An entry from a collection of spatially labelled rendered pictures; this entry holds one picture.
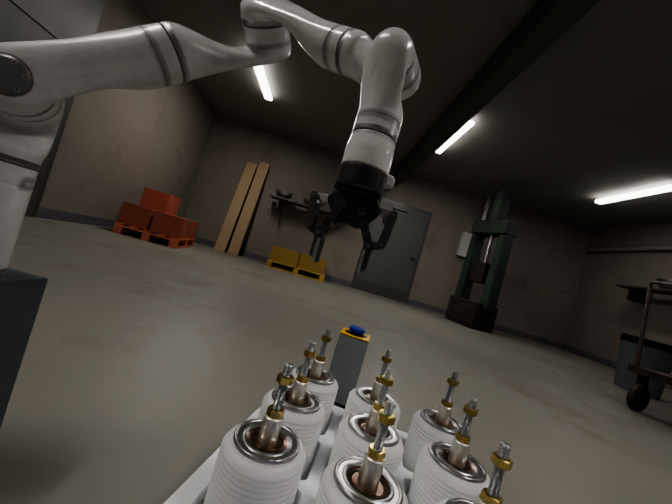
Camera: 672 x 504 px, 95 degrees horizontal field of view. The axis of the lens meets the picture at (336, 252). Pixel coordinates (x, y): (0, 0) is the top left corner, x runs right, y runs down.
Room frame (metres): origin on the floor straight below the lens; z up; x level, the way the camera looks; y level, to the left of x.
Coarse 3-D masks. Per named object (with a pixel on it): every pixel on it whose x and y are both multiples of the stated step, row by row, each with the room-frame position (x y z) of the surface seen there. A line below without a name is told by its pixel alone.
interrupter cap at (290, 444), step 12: (252, 420) 0.38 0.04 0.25; (240, 432) 0.35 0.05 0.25; (252, 432) 0.36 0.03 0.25; (288, 432) 0.38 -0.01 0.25; (240, 444) 0.33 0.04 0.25; (252, 444) 0.34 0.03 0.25; (276, 444) 0.36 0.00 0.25; (288, 444) 0.36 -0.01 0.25; (252, 456) 0.32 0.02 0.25; (264, 456) 0.33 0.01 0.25; (276, 456) 0.33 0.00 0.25; (288, 456) 0.34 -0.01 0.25
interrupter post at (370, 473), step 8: (368, 456) 0.33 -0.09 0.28; (368, 464) 0.33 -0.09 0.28; (376, 464) 0.32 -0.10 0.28; (360, 472) 0.33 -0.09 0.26; (368, 472) 0.33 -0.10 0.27; (376, 472) 0.33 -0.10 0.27; (360, 480) 0.33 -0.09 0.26; (368, 480) 0.33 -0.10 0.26; (376, 480) 0.33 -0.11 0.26; (368, 488) 0.32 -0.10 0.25; (376, 488) 0.33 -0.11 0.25
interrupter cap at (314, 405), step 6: (276, 390) 0.48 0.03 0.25; (288, 390) 0.49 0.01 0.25; (288, 396) 0.48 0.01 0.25; (306, 396) 0.49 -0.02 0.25; (312, 396) 0.49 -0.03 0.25; (288, 402) 0.45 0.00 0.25; (306, 402) 0.47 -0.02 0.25; (312, 402) 0.47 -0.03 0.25; (318, 402) 0.48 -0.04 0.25; (288, 408) 0.44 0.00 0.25; (294, 408) 0.44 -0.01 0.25; (300, 408) 0.45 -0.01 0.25; (306, 408) 0.45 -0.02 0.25; (312, 408) 0.46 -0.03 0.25; (318, 408) 0.46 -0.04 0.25
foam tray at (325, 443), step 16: (256, 416) 0.53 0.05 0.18; (336, 416) 0.61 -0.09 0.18; (336, 432) 0.56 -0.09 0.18; (400, 432) 0.62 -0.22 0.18; (320, 448) 0.49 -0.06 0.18; (208, 464) 0.40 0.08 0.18; (320, 464) 0.46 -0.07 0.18; (400, 464) 0.51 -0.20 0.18; (192, 480) 0.36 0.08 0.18; (208, 480) 0.37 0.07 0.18; (304, 480) 0.42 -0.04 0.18; (320, 480) 0.43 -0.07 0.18; (400, 480) 0.47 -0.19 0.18; (176, 496) 0.34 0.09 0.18; (192, 496) 0.34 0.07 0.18; (304, 496) 0.39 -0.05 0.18
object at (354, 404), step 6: (354, 390) 0.58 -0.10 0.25; (348, 396) 0.57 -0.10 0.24; (354, 396) 0.55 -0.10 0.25; (348, 402) 0.56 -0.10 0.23; (354, 402) 0.54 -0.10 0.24; (360, 402) 0.54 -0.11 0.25; (348, 408) 0.55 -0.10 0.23; (354, 408) 0.54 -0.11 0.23; (360, 408) 0.53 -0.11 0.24; (366, 408) 0.53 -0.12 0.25; (396, 408) 0.55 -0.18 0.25; (348, 414) 0.55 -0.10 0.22; (396, 414) 0.54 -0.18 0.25; (396, 420) 0.54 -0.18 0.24; (396, 426) 0.55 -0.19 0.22
